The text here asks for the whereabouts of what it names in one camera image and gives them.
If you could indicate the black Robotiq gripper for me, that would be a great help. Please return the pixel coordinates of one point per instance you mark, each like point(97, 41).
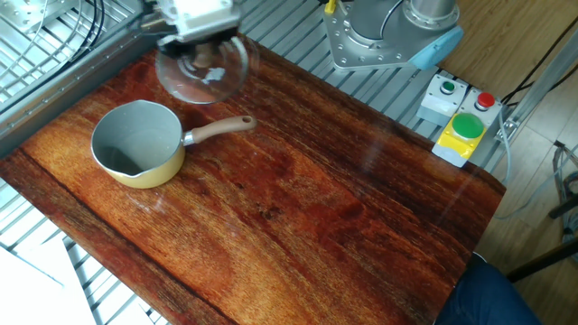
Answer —
point(176, 47)

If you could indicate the glass lid with brown knob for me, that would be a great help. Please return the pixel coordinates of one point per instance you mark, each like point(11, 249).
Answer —
point(203, 86)

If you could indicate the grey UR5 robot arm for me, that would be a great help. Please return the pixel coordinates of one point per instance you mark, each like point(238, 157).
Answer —
point(384, 18)

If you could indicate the yellow plastic clip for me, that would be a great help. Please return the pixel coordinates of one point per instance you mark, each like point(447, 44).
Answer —
point(330, 6)

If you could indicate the perforated aluminium plate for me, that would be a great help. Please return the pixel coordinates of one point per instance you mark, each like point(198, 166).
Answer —
point(27, 13)

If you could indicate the wood-grain table mat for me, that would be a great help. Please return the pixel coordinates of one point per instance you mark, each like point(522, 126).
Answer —
point(271, 225)

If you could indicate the grey box with green button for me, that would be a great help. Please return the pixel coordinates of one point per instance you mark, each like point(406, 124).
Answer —
point(440, 101)

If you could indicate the yellow box with green pushbutton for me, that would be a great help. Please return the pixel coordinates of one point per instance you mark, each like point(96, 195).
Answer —
point(467, 126)

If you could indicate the grey box with red button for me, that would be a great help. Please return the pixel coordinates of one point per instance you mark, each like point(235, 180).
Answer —
point(485, 101)

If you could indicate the white paper sheet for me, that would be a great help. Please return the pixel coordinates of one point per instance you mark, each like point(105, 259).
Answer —
point(31, 293)

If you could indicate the blue trouser leg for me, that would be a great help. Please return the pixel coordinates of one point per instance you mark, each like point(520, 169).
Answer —
point(483, 298)

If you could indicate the dark chair leg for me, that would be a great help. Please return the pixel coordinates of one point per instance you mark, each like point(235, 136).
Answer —
point(546, 259)
point(564, 207)

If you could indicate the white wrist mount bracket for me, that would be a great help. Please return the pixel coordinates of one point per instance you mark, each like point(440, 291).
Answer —
point(198, 15)

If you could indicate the aluminium frame bar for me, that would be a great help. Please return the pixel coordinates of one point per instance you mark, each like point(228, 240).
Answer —
point(537, 86)

